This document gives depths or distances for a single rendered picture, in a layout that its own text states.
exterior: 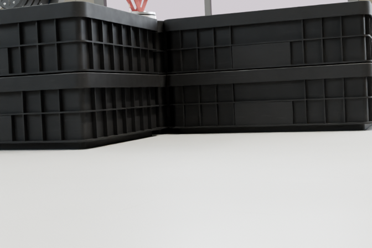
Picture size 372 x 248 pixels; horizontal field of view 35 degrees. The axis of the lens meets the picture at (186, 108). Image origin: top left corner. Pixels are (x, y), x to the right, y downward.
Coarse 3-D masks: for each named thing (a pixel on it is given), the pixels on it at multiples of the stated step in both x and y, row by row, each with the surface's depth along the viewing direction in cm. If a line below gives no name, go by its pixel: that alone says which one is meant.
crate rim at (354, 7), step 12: (240, 12) 113; (252, 12) 112; (264, 12) 111; (276, 12) 110; (288, 12) 109; (300, 12) 109; (312, 12) 108; (324, 12) 107; (336, 12) 106; (348, 12) 106; (360, 12) 105; (168, 24) 118; (180, 24) 117; (192, 24) 116; (204, 24) 116; (216, 24) 115; (228, 24) 114; (240, 24) 113
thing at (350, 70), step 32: (352, 64) 106; (192, 96) 118; (224, 96) 116; (256, 96) 113; (288, 96) 111; (320, 96) 109; (352, 96) 107; (192, 128) 119; (224, 128) 117; (256, 128) 114; (288, 128) 112; (320, 128) 110; (352, 128) 108
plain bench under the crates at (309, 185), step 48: (144, 144) 97; (192, 144) 93; (240, 144) 89; (288, 144) 86; (336, 144) 82; (0, 192) 52; (48, 192) 51; (96, 192) 50; (144, 192) 49; (192, 192) 48; (240, 192) 47; (288, 192) 46; (336, 192) 45; (0, 240) 34; (48, 240) 33; (96, 240) 33; (144, 240) 32; (192, 240) 32; (240, 240) 32; (288, 240) 31; (336, 240) 31
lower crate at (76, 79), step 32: (0, 96) 99; (32, 96) 96; (64, 96) 94; (96, 96) 97; (128, 96) 107; (0, 128) 98; (32, 128) 97; (64, 128) 94; (96, 128) 95; (128, 128) 107; (160, 128) 117
